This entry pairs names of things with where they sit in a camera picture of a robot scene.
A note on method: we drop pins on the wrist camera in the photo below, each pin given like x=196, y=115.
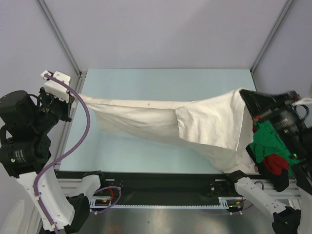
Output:
x=303, y=101
x=57, y=90

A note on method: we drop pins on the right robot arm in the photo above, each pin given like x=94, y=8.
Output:
x=286, y=220

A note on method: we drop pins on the cream white t shirt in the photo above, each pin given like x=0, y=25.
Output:
x=220, y=128

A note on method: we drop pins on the red t shirt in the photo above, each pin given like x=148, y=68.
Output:
x=276, y=164

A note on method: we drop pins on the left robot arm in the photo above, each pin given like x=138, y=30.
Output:
x=25, y=155

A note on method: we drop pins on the right slotted cable duct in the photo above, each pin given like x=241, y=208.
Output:
x=231, y=202

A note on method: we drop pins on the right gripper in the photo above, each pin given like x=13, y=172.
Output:
x=259, y=104

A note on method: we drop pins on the slotted cable duct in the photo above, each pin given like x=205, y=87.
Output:
x=100, y=203
x=231, y=202

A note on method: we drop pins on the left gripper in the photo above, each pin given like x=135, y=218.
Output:
x=66, y=113

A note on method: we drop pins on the aluminium frame post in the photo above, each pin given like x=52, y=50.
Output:
x=277, y=24
x=58, y=35

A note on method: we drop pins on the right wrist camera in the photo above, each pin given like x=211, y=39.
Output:
x=303, y=101

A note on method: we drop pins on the left slotted cable duct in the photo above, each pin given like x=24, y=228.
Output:
x=100, y=203

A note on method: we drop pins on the right aluminium frame post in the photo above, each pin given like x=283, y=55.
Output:
x=277, y=24

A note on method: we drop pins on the left aluminium frame post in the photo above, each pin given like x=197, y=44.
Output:
x=58, y=35

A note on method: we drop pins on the green t shirt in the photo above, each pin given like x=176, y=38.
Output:
x=266, y=141

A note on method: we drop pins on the aluminium front rail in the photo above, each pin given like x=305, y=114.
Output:
x=292, y=192

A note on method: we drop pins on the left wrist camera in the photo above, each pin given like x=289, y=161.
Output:
x=57, y=90

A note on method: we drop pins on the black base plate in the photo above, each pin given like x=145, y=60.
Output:
x=157, y=189

